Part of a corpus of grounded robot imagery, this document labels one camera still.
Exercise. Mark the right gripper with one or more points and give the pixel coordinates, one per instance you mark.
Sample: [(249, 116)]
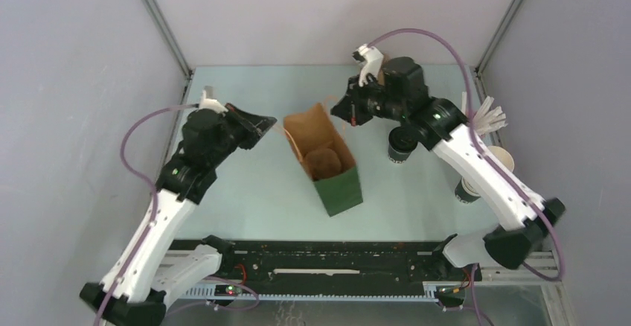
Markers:
[(350, 108)]

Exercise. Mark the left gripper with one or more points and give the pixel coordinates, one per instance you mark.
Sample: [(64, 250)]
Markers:
[(259, 125)]

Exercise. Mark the black paper coffee cup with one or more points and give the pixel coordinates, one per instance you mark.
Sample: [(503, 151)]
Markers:
[(398, 154)]

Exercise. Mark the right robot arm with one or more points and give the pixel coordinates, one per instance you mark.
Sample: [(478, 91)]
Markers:
[(441, 127)]

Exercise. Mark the stacked brown cup carriers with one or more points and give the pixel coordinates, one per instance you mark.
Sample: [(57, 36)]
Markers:
[(381, 76)]

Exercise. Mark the single white straw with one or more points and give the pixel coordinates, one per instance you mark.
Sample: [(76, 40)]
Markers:
[(464, 104)]

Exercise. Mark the bundle of white straws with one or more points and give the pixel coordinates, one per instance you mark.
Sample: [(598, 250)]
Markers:
[(489, 118)]

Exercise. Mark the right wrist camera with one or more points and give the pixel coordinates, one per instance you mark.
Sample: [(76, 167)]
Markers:
[(370, 60)]

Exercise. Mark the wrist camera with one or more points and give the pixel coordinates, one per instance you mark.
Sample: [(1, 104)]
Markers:
[(208, 101), (370, 60)]

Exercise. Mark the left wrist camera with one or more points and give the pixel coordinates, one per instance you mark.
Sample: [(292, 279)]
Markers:
[(208, 101)]

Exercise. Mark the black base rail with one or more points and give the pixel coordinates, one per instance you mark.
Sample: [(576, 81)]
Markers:
[(337, 269)]

